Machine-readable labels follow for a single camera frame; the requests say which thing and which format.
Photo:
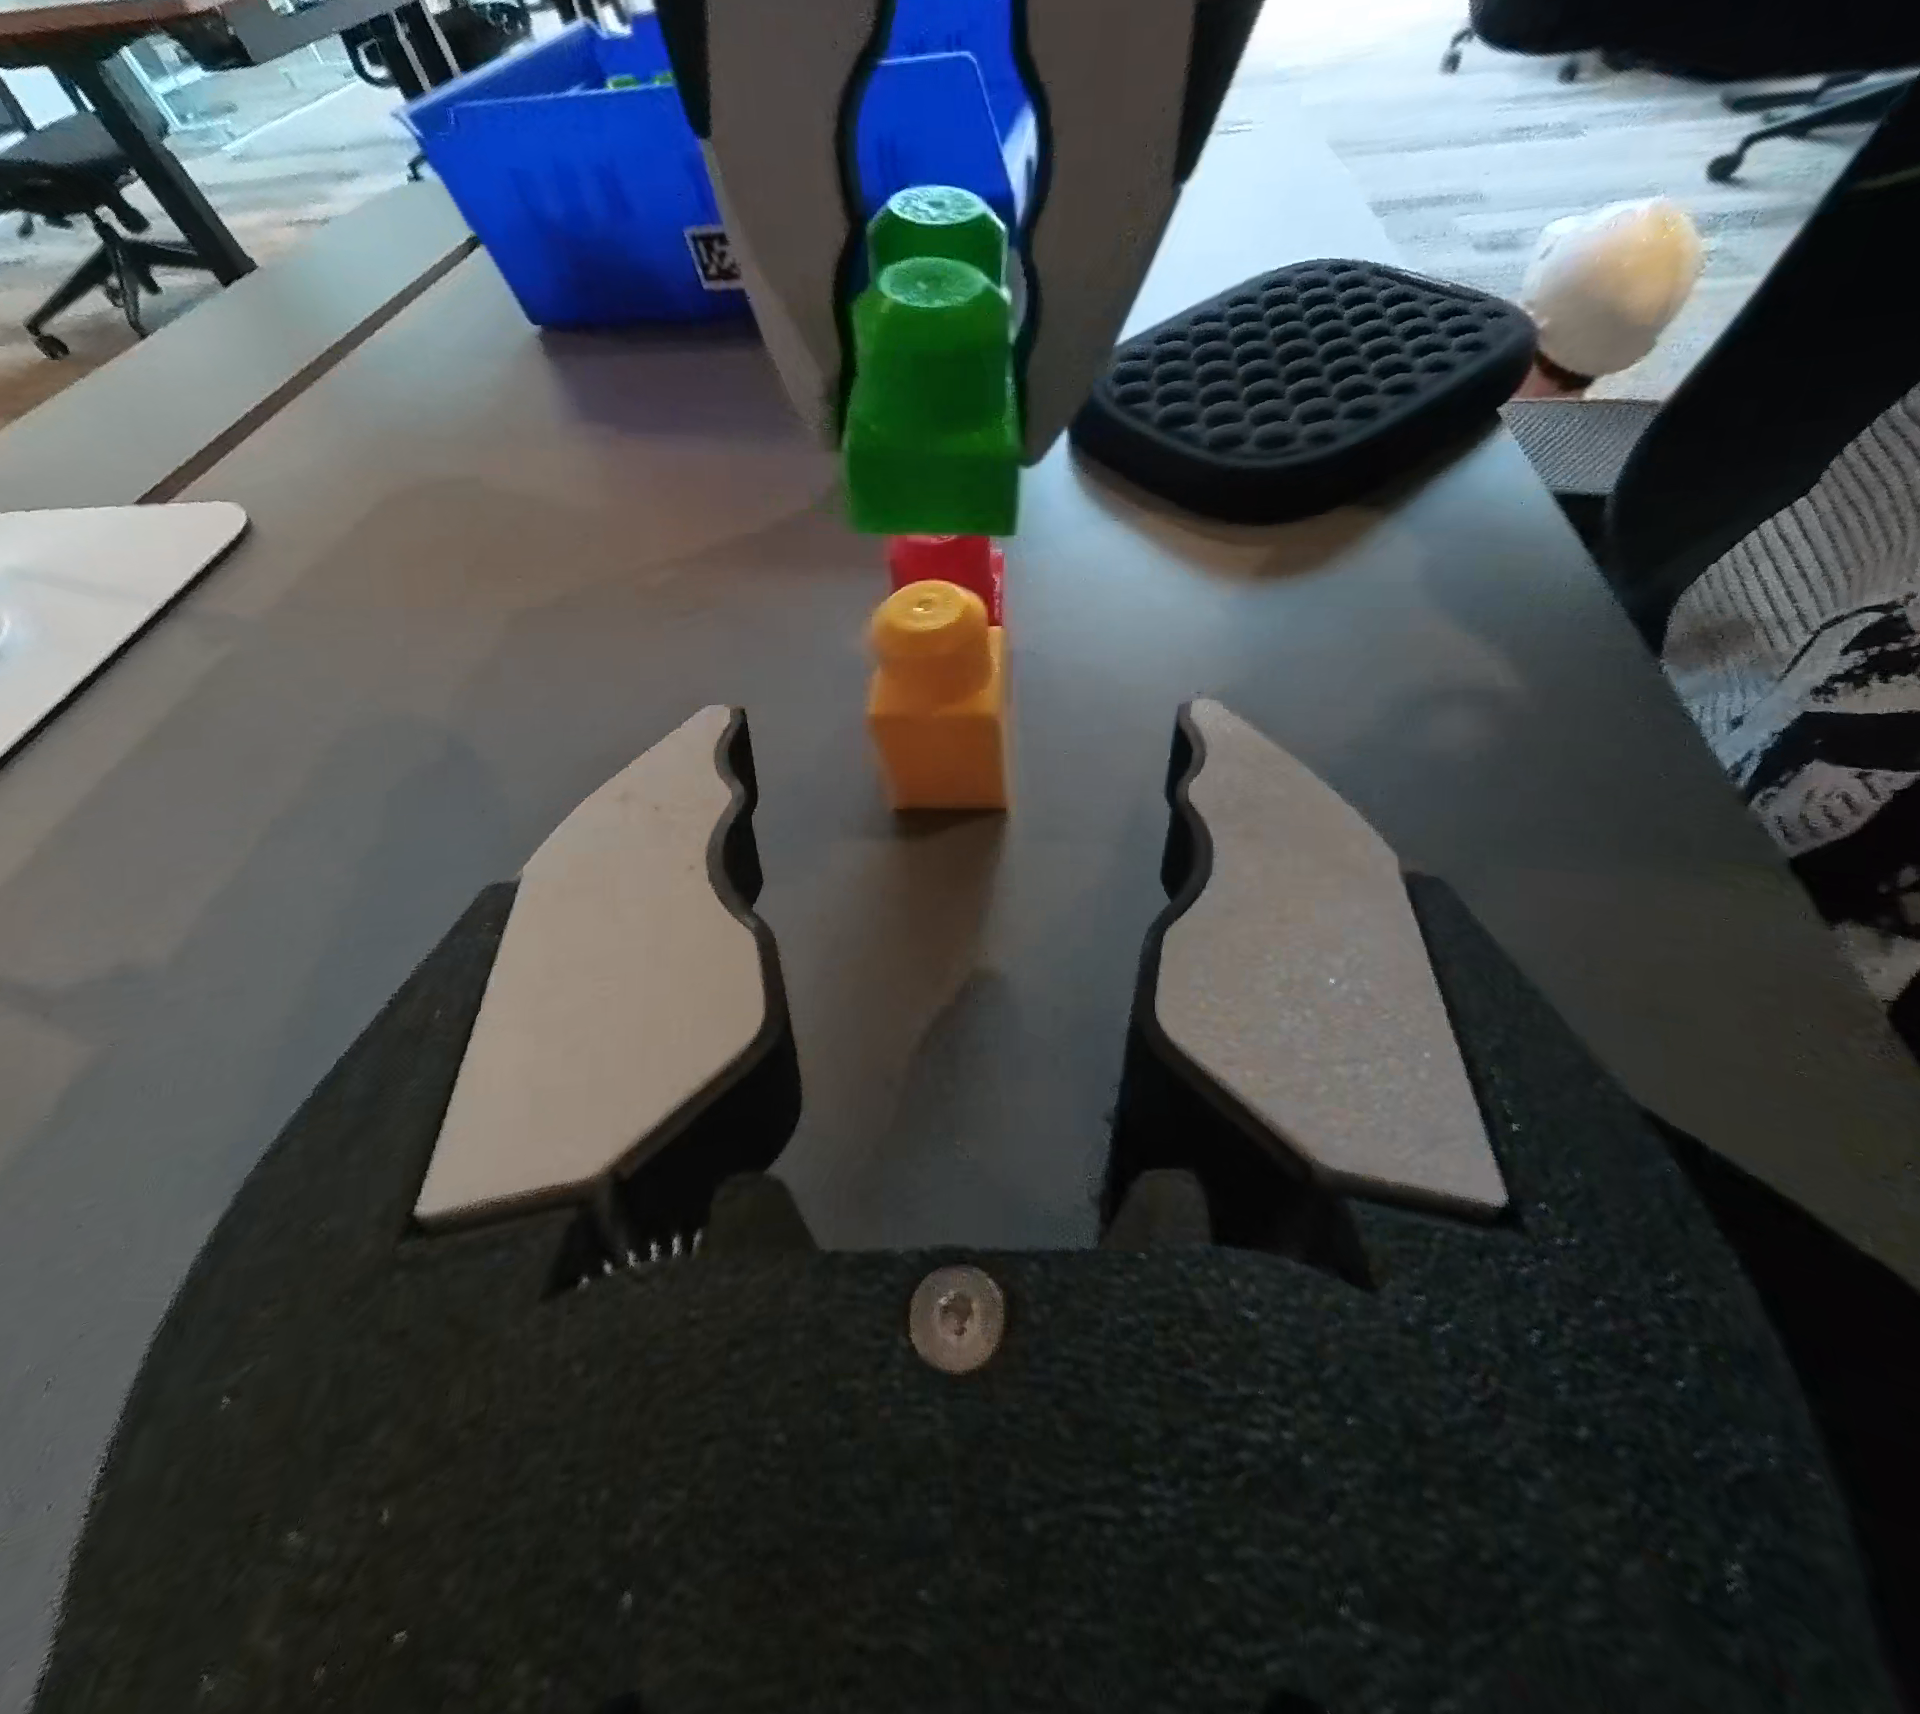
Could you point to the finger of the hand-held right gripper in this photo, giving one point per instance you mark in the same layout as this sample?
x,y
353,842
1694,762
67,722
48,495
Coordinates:
x,y
1125,95
780,64

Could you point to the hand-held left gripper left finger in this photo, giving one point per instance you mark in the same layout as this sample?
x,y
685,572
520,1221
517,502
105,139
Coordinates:
x,y
603,1010

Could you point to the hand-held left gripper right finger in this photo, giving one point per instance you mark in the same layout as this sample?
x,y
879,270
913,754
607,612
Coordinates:
x,y
1320,1010

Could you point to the blue plastic bin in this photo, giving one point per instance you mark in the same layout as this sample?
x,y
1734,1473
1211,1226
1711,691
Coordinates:
x,y
572,200

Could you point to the orange mega block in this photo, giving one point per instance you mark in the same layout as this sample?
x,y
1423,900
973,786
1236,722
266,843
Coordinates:
x,y
938,725

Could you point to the red mega block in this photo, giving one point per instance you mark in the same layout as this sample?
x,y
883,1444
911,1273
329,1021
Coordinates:
x,y
955,569

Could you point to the black perforated rubber pad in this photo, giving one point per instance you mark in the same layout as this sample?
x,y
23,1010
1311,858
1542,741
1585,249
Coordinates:
x,y
1307,396

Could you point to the grey mesh chair seat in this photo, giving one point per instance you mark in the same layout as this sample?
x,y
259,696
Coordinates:
x,y
1576,440

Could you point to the person's printed top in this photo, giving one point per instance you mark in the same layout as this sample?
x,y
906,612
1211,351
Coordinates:
x,y
1802,665

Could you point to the black office chair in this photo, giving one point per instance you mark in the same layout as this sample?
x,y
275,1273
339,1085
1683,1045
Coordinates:
x,y
77,184
1815,110

